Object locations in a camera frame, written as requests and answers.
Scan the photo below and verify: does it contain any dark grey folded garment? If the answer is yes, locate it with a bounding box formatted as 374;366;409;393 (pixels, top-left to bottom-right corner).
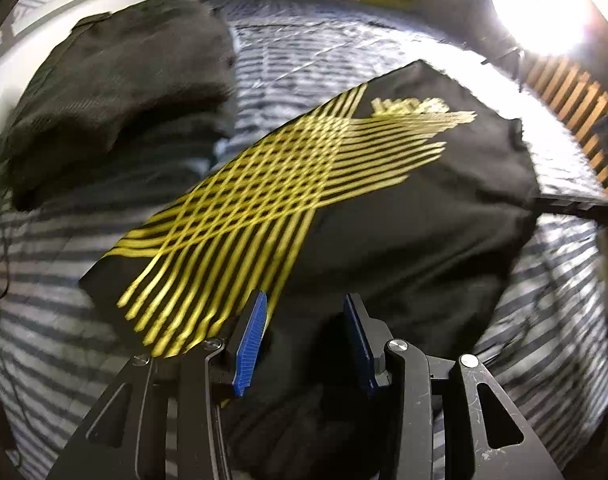
0;0;237;211

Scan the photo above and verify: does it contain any wooden slatted bed frame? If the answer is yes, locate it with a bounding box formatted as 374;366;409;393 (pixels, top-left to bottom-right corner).
523;54;608;196

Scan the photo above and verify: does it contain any black shirt with yellow stripes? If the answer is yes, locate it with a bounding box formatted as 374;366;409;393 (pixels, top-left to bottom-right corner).
80;62;538;477

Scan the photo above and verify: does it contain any blue white striped bedspread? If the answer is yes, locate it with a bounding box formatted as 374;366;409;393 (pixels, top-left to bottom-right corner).
0;0;608;479

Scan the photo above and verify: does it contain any black tripod of light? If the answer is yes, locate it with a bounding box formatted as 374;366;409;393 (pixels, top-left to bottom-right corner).
480;46;526;93

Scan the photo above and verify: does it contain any bright ring light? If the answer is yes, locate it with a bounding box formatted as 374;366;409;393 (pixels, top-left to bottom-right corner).
491;0;592;55

